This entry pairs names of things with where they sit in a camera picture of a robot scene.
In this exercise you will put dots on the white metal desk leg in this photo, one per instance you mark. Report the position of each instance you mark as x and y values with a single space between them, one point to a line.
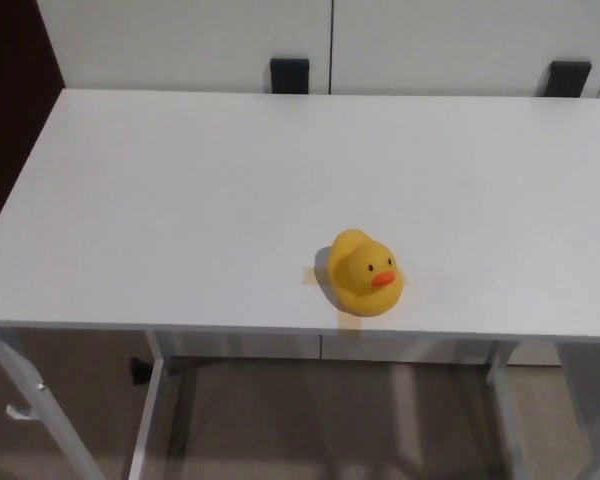
147 415
40 410
507 400

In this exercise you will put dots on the small black floor object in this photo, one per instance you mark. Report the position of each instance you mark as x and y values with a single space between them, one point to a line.
141 372

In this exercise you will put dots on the right black bracket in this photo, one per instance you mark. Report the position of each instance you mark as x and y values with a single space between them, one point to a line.
569 80

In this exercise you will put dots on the white hook on leg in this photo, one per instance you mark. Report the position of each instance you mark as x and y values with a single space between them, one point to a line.
18 413

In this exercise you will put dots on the left black bracket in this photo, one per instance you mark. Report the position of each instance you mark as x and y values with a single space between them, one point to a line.
290 76

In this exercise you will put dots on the white cabinet door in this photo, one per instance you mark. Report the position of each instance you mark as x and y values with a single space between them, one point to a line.
180 42
455 42

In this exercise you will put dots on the black bracket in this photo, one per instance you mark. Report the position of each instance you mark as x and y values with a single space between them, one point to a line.
569 80
290 76

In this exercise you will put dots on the yellow rubber duck toy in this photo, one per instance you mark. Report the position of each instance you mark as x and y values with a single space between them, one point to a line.
360 280

